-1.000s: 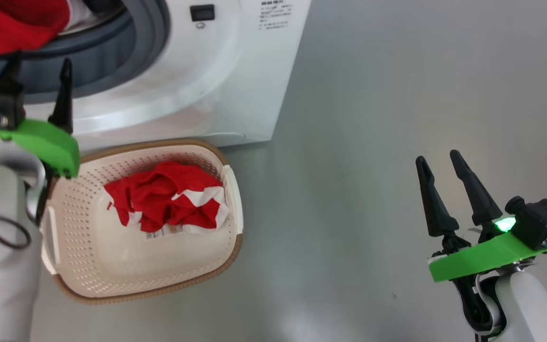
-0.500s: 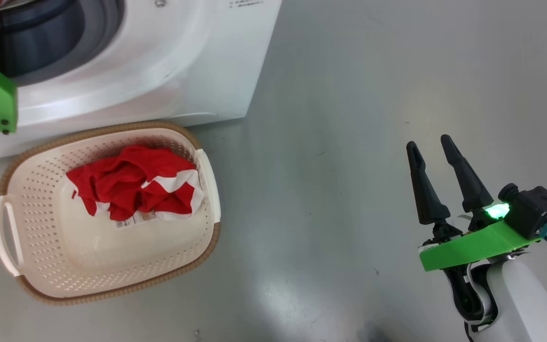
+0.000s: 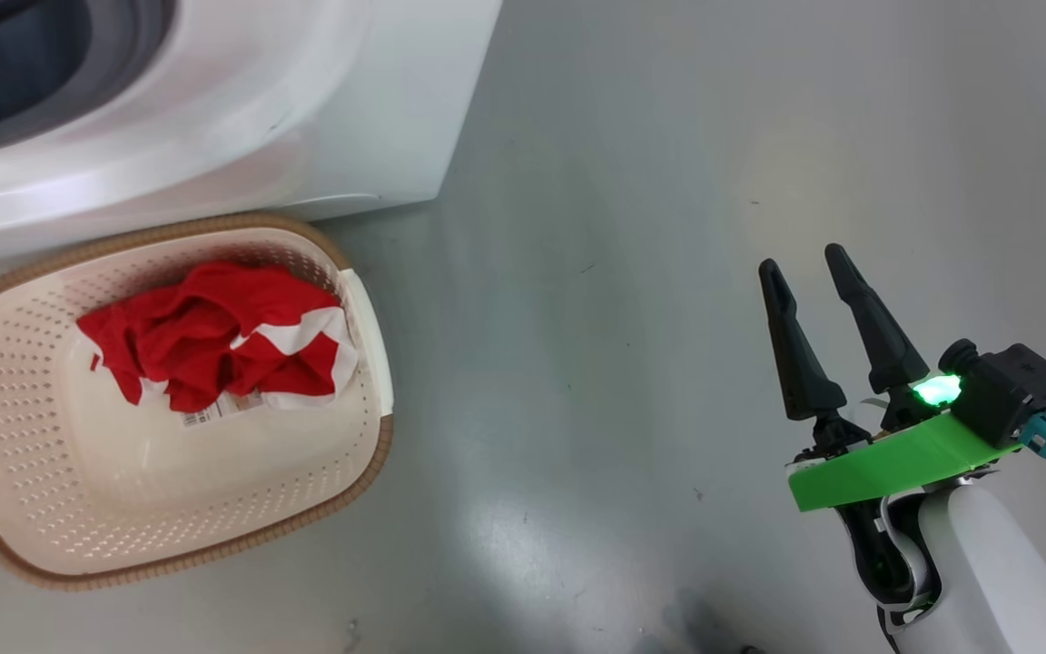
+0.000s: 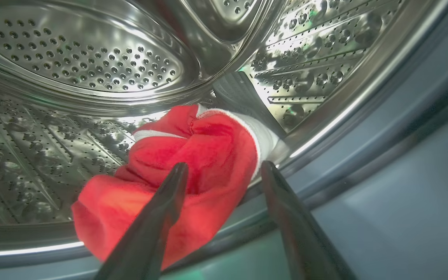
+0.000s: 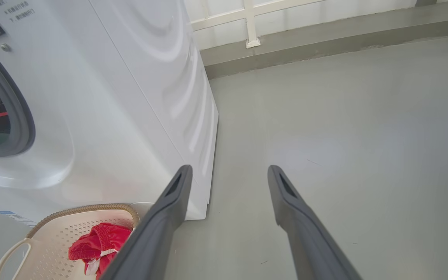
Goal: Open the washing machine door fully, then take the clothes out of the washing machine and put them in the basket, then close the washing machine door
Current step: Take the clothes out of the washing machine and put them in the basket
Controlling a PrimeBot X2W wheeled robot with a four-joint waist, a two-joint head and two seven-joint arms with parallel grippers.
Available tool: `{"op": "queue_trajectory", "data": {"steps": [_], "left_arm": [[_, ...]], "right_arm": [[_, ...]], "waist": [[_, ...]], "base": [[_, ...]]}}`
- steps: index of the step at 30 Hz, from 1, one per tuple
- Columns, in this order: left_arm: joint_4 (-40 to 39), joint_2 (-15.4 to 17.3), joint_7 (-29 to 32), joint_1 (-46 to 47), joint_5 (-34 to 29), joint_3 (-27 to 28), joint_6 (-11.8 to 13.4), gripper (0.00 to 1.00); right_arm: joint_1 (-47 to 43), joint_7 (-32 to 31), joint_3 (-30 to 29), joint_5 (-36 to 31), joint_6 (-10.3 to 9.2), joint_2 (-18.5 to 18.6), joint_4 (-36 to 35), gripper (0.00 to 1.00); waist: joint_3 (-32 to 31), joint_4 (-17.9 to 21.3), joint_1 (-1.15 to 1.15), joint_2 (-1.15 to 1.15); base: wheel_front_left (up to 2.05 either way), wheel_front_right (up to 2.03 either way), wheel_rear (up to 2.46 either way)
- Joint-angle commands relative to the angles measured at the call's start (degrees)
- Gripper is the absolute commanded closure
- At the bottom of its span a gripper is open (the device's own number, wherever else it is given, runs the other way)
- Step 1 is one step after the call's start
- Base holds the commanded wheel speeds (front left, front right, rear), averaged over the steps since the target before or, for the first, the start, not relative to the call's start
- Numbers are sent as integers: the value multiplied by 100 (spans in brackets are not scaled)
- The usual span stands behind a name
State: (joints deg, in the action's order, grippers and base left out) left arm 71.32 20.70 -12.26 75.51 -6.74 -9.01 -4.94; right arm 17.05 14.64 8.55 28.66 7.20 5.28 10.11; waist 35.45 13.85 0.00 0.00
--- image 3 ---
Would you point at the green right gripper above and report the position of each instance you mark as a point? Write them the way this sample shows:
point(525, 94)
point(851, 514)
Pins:
point(895, 463)

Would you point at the cream perforated laundry basket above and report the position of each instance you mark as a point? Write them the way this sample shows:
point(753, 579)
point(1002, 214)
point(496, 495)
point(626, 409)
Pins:
point(169, 490)

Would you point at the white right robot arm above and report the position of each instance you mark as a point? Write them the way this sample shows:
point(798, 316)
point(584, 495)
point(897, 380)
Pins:
point(995, 581)

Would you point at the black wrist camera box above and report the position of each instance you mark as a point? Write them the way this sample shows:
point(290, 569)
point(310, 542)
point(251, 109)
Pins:
point(1009, 391)

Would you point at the red and white clothes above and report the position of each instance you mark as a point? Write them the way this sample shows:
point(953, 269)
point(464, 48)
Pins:
point(187, 345)

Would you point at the white front-load washing machine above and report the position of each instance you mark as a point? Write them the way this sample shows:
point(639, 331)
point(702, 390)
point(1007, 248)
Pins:
point(350, 91)

